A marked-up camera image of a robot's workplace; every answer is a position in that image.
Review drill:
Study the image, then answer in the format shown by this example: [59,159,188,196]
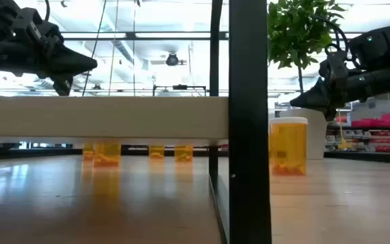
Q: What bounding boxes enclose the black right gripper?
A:
[288,72,359,123]

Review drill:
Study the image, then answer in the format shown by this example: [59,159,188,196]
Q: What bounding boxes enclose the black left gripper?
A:
[28,41,98,97]

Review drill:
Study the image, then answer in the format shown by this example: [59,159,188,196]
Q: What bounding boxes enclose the light wooden shelf board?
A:
[0,96,230,146]

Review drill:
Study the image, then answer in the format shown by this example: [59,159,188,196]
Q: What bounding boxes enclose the white plant pot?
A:
[279,108,328,161]

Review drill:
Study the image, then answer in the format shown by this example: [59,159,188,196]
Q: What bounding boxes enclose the yellow broom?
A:
[337,108,352,150]

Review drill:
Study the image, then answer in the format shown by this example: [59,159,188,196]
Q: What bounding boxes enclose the green leafy potted tree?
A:
[267,0,347,95]

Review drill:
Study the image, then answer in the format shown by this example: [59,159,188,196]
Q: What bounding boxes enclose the black ceiling spotlight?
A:
[165,52,180,67]

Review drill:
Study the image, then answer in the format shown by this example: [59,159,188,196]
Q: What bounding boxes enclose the black hanging cable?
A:
[81,0,108,98]

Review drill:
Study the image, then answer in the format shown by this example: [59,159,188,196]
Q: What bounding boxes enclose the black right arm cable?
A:
[311,15,351,62]

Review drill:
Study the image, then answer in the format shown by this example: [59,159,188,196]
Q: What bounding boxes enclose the black metal shelf frame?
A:
[208,0,272,244]

